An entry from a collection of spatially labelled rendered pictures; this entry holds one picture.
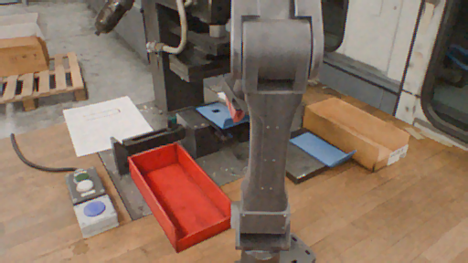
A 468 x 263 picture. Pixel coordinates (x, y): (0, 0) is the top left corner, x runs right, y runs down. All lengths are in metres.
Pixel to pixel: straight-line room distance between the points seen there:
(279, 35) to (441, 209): 0.59
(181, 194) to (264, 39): 0.47
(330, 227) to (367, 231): 0.07
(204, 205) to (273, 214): 0.25
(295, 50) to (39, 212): 0.63
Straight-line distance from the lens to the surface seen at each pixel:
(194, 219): 0.69
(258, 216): 0.49
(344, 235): 0.69
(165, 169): 0.82
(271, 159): 0.42
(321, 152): 0.85
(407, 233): 0.74
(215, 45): 0.75
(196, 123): 0.83
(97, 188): 0.77
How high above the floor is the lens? 1.39
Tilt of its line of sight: 31 degrees down
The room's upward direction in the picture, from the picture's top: straight up
